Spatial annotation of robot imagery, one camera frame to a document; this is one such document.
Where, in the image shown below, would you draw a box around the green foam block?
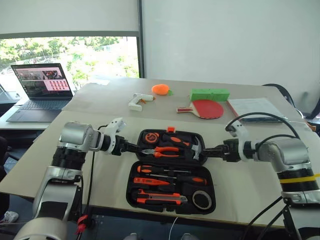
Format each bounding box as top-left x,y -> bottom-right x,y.
189,87 -> 231,103

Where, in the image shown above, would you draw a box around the orange handled pliers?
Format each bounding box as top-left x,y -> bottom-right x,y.
139,146 -> 181,159

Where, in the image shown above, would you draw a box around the steel claw hammer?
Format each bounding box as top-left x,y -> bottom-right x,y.
190,135 -> 206,161

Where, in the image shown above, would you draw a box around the red table tennis paddle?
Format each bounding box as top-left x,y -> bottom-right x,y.
175,99 -> 225,120

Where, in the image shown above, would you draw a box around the yellow strap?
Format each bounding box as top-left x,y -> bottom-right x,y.
277,173 -> 320,185

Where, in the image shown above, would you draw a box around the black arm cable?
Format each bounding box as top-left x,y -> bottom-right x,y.
74,125 -> 107,240
224,112 -> 301,141

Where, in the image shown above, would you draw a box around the orange black tape measure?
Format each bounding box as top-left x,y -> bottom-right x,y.
144,131 -> 161,145

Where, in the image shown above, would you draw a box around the white side table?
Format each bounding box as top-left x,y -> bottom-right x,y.
0,83 -> 78,131

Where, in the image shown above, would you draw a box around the black laptop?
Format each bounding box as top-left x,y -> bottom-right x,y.
5,62 -> 75,124

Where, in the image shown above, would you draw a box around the black orange utility knife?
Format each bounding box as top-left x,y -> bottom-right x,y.
135,188 -> 189,205

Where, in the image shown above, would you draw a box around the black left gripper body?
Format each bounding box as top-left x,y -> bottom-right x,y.
114,135 -> 133,157

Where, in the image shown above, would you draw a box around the black orange handled screwdriver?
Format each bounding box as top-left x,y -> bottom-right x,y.
145,173 -> 209,186

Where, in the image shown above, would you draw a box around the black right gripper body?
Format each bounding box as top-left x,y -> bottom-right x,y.
222,138 -> 242,163

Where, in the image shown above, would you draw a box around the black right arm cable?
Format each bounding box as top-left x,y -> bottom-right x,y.
224,112 -> 301,141

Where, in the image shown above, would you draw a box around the orange handled thin screwdriver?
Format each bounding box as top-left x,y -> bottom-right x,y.
136,164 -> 193,175

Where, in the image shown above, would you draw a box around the orange plush carrot toy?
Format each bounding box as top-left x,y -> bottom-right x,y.
151,83 -> 174,97

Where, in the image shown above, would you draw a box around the black plastic tool case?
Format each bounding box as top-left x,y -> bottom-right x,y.
125,126 -> 217,216

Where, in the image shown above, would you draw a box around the stubby black orange screwdriver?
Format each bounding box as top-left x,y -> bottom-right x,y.
162,133 -> 191,149

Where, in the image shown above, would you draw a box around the black electrical tape roll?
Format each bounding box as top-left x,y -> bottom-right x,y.
191,189 -> 214,211

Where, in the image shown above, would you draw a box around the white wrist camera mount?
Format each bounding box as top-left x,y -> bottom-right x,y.
228,122 -> 252,164
100,117 -> 126,156

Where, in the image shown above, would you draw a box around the black chair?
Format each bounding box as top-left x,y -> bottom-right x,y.
260,83 -> 320,136

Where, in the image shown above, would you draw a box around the red tape cable tie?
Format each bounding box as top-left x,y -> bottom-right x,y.
75,214 -> 90,235

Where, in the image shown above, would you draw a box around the white roller blind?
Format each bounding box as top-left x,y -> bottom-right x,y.
0,0 -> 140,40

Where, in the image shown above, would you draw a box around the white glue gun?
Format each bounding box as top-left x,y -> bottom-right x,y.
127,92 -> 157,112

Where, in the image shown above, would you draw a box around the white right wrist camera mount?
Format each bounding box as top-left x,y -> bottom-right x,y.
228,122 -> 252,164

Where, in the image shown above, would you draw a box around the dark window frame post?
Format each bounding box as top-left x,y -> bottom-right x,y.
136,0 -> 148,79

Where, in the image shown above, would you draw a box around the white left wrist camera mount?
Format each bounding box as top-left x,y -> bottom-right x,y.
100,117 -> 126,156

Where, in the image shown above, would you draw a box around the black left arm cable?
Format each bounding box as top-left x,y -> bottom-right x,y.
74,125 -> 107,240

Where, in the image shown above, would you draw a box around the thin white cable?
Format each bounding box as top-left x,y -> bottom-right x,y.
168,216 -> 179,240

